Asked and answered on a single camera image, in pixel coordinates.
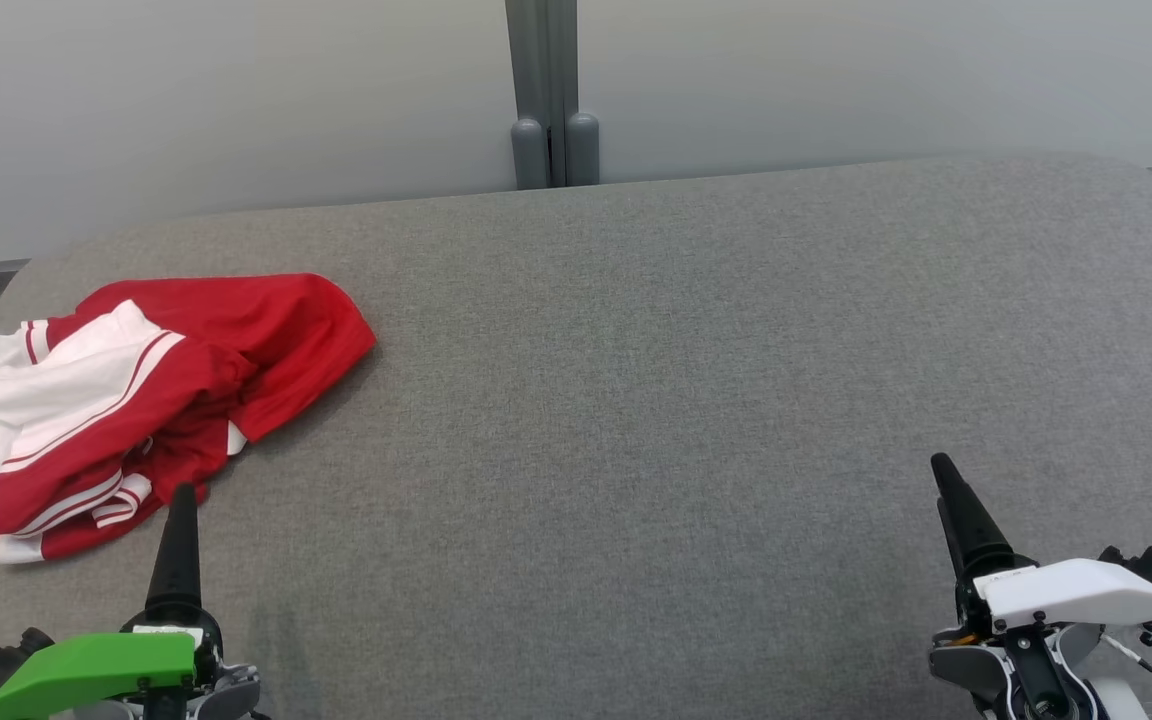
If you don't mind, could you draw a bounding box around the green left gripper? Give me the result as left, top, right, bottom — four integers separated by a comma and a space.
0, 484, 224, 720

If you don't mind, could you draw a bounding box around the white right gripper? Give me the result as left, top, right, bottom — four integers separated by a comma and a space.
930, 453, 1152, 713

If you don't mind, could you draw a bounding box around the red basketball jersey number 23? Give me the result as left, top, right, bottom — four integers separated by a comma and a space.
0, 273, 378, 566

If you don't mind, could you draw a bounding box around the grey partition post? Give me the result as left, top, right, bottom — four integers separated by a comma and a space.
505, 0, 602, 191

